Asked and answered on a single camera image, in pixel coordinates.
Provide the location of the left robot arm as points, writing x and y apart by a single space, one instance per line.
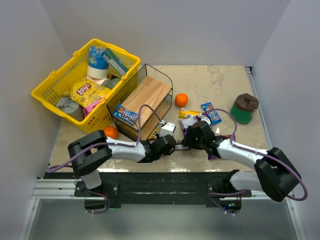
88 153

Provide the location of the pink tissue roll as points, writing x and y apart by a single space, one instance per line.
102 82

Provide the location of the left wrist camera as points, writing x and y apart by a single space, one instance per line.
167 128

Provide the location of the small yellow snack bar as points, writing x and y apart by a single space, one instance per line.
185 113

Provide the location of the orange near shelf back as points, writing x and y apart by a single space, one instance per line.
181 100

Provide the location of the yellow M&M's bag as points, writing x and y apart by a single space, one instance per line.
154 134

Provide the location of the grey crumpled cloth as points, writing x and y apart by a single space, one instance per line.
70 107

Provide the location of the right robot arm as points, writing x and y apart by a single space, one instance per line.
272 172

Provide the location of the orange near basket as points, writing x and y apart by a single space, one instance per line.
111 132

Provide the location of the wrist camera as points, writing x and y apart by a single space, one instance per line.
204 118
167 128

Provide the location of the green cup brown lid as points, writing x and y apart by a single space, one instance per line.
244 108

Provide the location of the brown chocolate bag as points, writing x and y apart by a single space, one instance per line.
180 147

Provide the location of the pink package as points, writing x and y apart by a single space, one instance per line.
88 109

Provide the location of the green round ball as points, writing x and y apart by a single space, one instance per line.
113 82

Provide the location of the teal box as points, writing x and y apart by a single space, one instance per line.
114 62

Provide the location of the yellow Lay's chips bag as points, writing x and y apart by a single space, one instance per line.
86 92

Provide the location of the purple Fox's candy bag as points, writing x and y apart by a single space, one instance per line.
186 122

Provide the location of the wood and wire shelf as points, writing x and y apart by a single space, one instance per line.
149 92

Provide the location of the blue m&m's bag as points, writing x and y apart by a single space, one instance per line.
124 114
213 116

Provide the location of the yellow plastic basket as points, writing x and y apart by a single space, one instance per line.
50 90

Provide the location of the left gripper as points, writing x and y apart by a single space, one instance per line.
171 141

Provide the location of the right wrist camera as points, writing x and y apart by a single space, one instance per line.
204 118

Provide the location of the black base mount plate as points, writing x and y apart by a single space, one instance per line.
163 188

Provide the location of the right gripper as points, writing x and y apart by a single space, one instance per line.
187 139

